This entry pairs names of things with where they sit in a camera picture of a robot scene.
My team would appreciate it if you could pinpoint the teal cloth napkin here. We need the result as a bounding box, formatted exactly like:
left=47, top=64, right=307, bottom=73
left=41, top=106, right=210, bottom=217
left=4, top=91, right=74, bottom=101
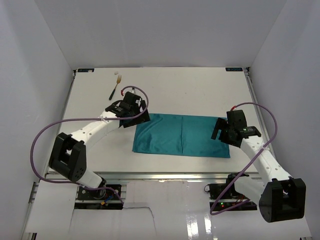
left=132, top=113, right=231, bottom=159

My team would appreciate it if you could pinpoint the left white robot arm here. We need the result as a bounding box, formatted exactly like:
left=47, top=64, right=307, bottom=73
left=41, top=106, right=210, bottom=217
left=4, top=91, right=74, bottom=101
left=48, top=90, right=150, bottom=199

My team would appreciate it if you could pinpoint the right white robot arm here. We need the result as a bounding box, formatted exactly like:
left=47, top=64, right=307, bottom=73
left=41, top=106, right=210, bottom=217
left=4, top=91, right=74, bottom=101
left=210, top=109, right=306, bottom=223

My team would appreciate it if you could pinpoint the right blue table label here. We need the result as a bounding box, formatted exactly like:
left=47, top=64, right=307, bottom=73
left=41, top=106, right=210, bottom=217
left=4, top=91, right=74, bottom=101
left=225, top=67, right=243, bottom=72

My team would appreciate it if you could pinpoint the blue table label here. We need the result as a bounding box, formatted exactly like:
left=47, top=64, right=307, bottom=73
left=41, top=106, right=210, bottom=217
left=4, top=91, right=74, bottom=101
left=225, top=67, right=243, bottom=72
left=77, top=68, right=95, bottom=73

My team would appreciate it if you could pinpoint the left blue table label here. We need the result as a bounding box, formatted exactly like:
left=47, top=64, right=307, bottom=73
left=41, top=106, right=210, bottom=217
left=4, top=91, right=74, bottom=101
left=77, top=68, right=95, bottom=73

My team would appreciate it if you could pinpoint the white cardboard front cover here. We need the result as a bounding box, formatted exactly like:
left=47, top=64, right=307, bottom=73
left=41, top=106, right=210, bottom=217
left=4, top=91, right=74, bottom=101
left=25, top=181, right=311, bottom=240

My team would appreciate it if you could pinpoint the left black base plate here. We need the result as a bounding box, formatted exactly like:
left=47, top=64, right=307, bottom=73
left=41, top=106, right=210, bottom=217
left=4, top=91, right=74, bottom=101
left=76, top=184, right=122, bottom=201

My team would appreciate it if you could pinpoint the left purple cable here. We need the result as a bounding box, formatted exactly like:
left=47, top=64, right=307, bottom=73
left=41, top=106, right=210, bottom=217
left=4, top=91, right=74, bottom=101
left=29, top=85, right=150, bottom=205

